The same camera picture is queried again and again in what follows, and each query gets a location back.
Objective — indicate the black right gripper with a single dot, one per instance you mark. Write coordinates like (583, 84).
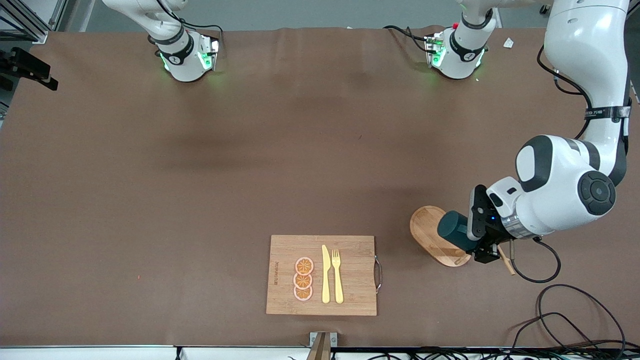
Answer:
(24, 65)

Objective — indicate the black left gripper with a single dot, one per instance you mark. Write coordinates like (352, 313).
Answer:
(492, 238)

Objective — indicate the dark green cup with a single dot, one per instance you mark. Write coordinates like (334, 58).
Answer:
(452, 227)

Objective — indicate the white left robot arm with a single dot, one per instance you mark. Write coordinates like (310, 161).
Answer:
(565, 170)

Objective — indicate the wooden mug tree stand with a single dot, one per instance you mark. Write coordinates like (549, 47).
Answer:
(427, 230)

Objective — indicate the wooden cutting board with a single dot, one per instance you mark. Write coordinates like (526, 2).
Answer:
(355, 270)

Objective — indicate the yellow plastic fork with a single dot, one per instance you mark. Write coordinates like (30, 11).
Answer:
(338, 285)

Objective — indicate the yellow plastic knife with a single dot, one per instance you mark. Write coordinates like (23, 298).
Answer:
(326, 280)

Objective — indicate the white paper scrap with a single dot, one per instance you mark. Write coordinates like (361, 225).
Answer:
(508, 43)

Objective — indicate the orange slice toy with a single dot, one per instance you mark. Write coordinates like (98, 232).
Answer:
(304, 266)
(302, 281)
(303, 294)

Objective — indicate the brown table cover sheet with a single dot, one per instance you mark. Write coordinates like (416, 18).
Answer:
(150, 225)

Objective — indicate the aluminium frame profile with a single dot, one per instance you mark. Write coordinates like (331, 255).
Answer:
(634, 7)
(37, 34)

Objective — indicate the metal table edge bracket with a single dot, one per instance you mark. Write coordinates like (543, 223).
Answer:
(322, 339)

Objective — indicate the white table edge rail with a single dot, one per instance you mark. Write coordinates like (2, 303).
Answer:
(100, 354)

